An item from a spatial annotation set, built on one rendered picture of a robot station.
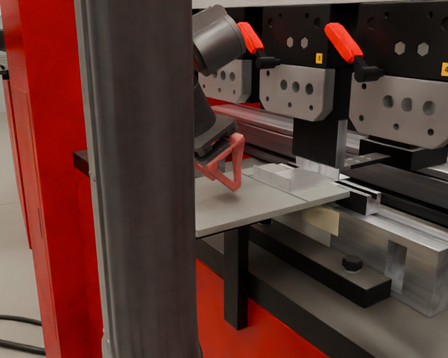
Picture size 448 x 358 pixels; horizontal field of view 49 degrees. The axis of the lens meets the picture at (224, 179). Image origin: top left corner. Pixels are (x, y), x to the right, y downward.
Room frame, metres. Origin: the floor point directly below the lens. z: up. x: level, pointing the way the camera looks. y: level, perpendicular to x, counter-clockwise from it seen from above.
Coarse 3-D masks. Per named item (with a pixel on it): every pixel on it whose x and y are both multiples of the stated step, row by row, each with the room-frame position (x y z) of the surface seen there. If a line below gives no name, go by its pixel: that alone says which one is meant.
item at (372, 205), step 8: (344, 184) 0.73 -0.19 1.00; (352, 184) 0.72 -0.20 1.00; (352, 192) 0.69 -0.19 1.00; (360, 192) 0.68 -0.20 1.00; (368, 192) 0.69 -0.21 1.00; (376, 192) 0.68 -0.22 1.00; (336, 200) 0.72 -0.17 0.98; (344, 200) 0.70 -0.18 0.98; (352, 200) 0.69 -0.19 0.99; (360, 200) 0.68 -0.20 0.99; (368, 200) 0.67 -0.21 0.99; (376, 200) 0.68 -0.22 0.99; (352, 208) 0.69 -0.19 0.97; (360, 208) 0.68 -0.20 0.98; (368, 208) 0.67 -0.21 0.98; (376, 208) 0.68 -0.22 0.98
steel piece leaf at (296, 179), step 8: (256, 168) 0.75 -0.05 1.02; (296, 168) 0.80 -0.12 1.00; (256, 176) 0.75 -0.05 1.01; (264, 176) 0.73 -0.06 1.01; (272, 176) 0.71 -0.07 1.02; (280, 176) 0.70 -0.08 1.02; (288, 176) 0.76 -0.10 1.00; (296, 176) 0.76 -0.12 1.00; (304, 176) 0.76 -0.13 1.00; (312, 176) 0.76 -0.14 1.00; (320, 176) 0.76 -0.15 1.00; (272, 184) 0.71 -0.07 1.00; (280, 184) 0.70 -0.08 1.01; (288, 184) 0.68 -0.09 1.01; (296, 184) 0.72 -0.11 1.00; (304, 184) 0.72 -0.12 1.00; (312, 184) 0.72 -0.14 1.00; (320, 184) 0.72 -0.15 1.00; (288, 192) 0.68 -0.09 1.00
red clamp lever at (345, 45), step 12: (336, 24) 0.66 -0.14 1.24; (336, 36) 0.65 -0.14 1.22; (348, 36) 0.65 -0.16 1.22; (336, 48) 0.64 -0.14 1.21; (348, 48) 0.63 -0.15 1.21; (348, 60) 0.63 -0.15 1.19; (360, 60) 0.62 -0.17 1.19; (360, 72) 0.61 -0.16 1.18; (372, 72) 0.61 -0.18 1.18; (384, 72) 0.62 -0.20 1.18
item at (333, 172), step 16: (304, 128) 0.79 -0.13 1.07; (320, 128) 0.76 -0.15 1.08; (336, 128) 0.73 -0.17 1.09; (304, 144) 0.79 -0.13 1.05; (320, 144) 0.76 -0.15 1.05; (336, 144) 0.73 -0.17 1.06; (304, 160) 0.80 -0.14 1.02; (320, 160) 0.76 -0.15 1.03; (336, 160) 0.73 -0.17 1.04; (336, 176) 0.74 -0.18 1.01
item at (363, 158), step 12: (360, 144) 0.93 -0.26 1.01; (372, 144) 0.91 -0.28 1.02; (384, 144) 0.89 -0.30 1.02; (396, 144) 0.88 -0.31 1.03; (408, 144) 0.85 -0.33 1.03; (360, 156) 0.86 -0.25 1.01; (372, 156) 0.87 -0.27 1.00; (384, 156) 0.87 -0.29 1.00; (396, 156) 0.86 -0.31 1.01; (408, 156) 0.84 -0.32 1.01; (420, 156) 0.85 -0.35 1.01; (432, 156) 0.87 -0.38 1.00; (444, 156) 0.89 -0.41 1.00; (348, 168) 0.81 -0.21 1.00; (408, 168) 0.84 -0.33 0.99; (420, 168) 0.85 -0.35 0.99
